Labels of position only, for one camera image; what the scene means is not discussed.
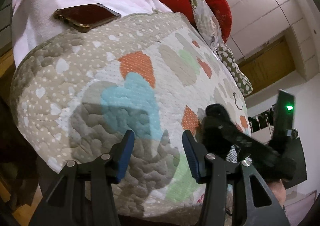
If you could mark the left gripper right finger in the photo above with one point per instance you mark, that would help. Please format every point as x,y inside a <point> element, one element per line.
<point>253,201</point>

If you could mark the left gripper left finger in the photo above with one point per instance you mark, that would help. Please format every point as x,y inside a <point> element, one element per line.
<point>82,194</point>

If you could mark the navy striped child pant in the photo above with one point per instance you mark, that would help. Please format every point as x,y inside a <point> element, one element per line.
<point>232,155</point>

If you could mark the right hand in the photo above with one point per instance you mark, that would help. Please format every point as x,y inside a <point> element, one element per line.
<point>278,190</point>

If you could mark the black tracker with green light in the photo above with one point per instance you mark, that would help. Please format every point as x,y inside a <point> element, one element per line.
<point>283,120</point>

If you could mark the white cluttered shelf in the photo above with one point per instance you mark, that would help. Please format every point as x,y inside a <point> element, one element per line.
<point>262,125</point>

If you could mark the olive polka dot pillow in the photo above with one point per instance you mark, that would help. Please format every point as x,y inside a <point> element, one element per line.
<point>227,58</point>

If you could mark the wooden door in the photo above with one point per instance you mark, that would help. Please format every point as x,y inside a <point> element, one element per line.
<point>268,65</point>

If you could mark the heart pattern quilted blanket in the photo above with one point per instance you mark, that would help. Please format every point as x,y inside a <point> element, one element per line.
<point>75,95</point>

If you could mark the floral grey pillow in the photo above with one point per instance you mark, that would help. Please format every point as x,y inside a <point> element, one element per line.
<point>207,24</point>

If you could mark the small red pillow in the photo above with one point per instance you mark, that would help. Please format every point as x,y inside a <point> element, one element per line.
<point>222,12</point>

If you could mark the brown smartphone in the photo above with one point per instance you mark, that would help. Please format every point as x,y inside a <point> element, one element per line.
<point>84,18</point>

